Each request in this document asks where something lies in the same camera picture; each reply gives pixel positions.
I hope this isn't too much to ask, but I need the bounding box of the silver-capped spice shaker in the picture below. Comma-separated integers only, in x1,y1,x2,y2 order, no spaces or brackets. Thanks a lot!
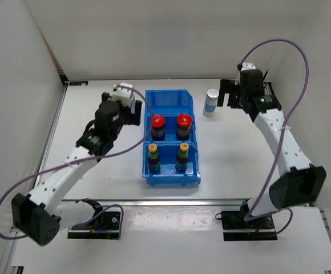
203,88,219,117

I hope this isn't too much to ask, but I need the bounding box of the red-lid sauce jar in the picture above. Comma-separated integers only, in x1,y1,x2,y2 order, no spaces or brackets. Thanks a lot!
176,113,193,140
151,114,166,140

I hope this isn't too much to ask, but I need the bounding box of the yellow-cap sauce bottle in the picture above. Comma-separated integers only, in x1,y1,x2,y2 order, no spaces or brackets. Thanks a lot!
175,143,189,171
148,143,160,173

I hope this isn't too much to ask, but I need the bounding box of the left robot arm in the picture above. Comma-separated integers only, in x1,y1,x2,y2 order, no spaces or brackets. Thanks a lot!
11,86,142,246

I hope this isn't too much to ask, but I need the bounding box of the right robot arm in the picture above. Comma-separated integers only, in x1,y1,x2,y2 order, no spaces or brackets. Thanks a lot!
217,63,326,228

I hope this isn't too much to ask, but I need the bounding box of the blue bin far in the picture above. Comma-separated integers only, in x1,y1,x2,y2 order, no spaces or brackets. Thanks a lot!
146,90,194,118

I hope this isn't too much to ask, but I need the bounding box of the blue bin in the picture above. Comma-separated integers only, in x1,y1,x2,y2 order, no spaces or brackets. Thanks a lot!
142,141,201,186
145,114,197,143
146,90,194,118

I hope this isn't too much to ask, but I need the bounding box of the blue bin middle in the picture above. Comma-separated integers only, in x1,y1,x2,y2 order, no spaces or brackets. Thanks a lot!
145,114,197,143

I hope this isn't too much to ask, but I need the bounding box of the blue bin near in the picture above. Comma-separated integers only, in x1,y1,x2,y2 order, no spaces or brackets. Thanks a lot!
142,141,201,186

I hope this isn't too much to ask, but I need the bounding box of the left black corner label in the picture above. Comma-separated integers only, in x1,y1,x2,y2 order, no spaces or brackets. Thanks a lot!
69,81,88,86

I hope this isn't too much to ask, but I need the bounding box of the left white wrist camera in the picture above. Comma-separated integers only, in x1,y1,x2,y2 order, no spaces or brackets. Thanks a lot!
110,83,136,114

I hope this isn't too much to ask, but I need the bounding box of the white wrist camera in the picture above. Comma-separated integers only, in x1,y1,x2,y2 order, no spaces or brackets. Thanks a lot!
237,62,256,74
110,83,136,114

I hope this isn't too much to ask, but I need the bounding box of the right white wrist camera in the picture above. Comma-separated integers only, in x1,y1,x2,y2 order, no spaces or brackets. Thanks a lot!
237,62,256,74

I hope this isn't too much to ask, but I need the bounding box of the aluminium table edge rail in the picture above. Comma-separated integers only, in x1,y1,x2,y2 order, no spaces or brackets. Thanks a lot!
25,198,297,207

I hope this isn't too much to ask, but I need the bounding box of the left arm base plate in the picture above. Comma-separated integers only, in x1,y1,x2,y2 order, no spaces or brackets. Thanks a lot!
67,204,124,240

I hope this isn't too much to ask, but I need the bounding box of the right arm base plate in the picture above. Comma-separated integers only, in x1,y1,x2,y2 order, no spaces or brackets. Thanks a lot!
215,211,277,241

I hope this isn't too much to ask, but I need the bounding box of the left side aluminium rail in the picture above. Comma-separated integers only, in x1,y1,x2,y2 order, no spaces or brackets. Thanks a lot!
0,83,67,273

